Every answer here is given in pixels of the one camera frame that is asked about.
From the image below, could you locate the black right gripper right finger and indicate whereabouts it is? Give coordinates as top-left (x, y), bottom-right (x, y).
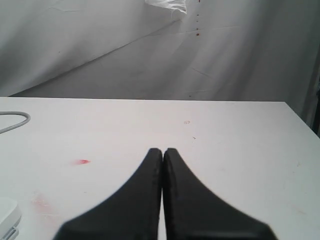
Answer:
top-left (162, 148), bottom-right (277, 240)

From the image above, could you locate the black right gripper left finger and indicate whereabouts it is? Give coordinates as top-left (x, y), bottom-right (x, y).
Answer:
top-left (54, 148), bottom-right (163, 240)

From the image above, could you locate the white five-outlet power strip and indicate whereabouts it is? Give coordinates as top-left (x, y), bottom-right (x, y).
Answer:
top-left (0, 197), bottom-right (22, 240)

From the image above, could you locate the grey backdrop cloth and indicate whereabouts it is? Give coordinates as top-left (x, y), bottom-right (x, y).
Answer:
top-left (0, 0), bottom-right (320, 133)

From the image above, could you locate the grey power cord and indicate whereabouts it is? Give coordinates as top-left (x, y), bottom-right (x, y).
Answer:
top-left (0, 111), bottom-right (31, 135)

